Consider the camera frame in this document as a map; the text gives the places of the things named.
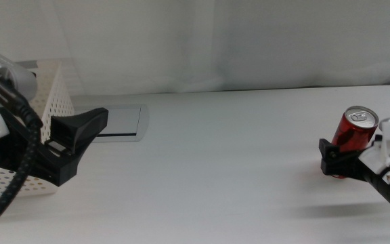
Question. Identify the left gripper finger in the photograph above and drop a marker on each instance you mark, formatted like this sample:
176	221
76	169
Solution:
76	128

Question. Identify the white backdrop cloth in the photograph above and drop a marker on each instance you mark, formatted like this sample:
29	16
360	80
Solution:
215	40

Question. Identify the red drink can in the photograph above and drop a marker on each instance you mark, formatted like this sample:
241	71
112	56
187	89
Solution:
354	135

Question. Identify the white perforated plastic basket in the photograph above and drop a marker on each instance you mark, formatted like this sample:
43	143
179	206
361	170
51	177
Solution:
58	98

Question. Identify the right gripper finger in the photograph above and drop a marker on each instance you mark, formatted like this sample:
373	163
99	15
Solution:
327	149
378	138

